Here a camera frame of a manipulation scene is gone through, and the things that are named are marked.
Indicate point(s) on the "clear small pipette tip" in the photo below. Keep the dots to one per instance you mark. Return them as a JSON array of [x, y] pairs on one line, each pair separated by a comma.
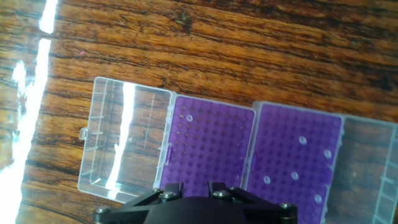
[[317, 198], [327, 153], [302, 140], [189, 118], [266, 180], [294, 175]]

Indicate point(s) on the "purple pipette tip box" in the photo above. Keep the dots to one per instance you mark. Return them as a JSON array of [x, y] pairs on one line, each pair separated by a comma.
[[280, 149], [211, 149]]

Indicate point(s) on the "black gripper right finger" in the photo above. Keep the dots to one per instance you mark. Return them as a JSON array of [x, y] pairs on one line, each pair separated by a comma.
[[264, 207]]

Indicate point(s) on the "brown wooden board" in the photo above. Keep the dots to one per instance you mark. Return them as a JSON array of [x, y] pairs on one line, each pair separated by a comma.
[[217, 46]]

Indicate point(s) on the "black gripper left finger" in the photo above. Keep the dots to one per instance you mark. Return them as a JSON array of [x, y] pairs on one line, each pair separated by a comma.
[[130, 208]]

